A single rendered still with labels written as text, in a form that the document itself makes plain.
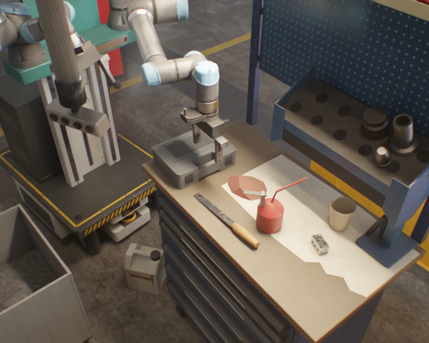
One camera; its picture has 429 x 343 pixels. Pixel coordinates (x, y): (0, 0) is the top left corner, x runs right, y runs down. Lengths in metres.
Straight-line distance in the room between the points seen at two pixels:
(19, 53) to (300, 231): 1.28
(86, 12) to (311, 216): 1.38
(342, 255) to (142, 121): 2.49
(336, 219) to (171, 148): 0.65
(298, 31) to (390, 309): 1.57
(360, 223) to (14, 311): 1.31
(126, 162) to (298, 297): 1.67
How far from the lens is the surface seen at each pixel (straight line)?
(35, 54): 1.99
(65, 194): 2.62
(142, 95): 3.97
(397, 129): 1.24
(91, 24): 2.26
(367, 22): 1.38
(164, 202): 1.69
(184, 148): 1.67
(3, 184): 3.34
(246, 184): 1.58
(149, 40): 1.56
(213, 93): 1.41
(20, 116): 2.47
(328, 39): 1.48
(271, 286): 1.34
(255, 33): 1.71
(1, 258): 2.44
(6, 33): 1.87
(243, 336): 1.68
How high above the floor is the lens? 2.05
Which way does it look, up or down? 41 degrees down
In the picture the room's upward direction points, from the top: straight up
